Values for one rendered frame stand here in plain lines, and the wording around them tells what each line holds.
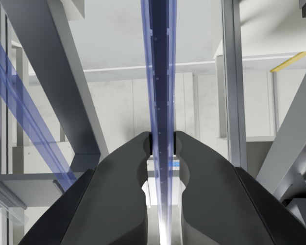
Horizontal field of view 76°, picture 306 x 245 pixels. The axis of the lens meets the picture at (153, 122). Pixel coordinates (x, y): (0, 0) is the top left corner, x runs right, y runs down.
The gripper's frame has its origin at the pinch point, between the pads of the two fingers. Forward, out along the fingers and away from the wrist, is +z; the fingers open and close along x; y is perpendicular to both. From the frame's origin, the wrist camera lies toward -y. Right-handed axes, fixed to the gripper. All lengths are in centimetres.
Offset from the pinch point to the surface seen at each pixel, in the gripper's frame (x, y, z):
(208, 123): 81, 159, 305
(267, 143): 32, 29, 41
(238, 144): 19.5, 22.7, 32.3
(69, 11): -9.1, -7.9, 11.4
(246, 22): 28, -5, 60
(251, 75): 158, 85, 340
